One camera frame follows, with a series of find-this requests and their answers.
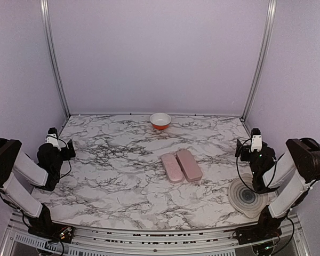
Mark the grey swirl ceramic plate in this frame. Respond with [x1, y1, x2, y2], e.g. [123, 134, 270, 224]
[228, 173, 269, 219]

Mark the pink soft glasses case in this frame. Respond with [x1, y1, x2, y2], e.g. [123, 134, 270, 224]
[161, 154, 183, 183]

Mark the aluminium frame post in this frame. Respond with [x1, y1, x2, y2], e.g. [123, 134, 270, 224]
[241, 0, 277, 122]
[40, 0, 71, 119]

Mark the orange white bowl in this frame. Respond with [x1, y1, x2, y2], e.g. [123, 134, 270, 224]
[149, 113, 172, 130]

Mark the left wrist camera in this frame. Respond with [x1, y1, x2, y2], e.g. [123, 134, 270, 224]
[46, 127, 61, 150]

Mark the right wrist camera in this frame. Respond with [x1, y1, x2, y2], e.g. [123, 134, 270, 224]
[250, 128, 262, 153]

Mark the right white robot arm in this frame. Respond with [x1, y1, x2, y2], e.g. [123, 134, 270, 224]
[234, 135, 320, 244]

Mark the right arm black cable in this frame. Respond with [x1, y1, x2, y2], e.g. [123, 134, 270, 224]
[236, 141, 287, 192]

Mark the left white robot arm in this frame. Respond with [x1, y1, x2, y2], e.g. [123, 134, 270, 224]
[0, 134, 75, 243]

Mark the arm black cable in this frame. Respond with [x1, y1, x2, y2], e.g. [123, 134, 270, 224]
[236, 141, 287, 192]
[53, 135, 73, 178]

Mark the left aluminium frame post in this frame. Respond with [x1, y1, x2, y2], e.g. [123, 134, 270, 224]
[40, 0, 71, 119]

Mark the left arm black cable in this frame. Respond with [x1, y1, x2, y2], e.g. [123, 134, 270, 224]
[53, 135, 73, 178]

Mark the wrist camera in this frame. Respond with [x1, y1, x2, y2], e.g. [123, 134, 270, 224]
[46, 127, 61, 150]
[250, 128, 262, 153]

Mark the pink hard glasses case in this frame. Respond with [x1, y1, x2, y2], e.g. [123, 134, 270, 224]
[176, 150, 203, 182]

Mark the front aluminium rail base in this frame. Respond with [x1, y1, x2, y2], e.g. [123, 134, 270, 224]
[0, 212, 311, 255]

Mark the right aluminium frame post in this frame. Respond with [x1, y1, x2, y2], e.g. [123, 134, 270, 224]
[241, 0, 277, 122]

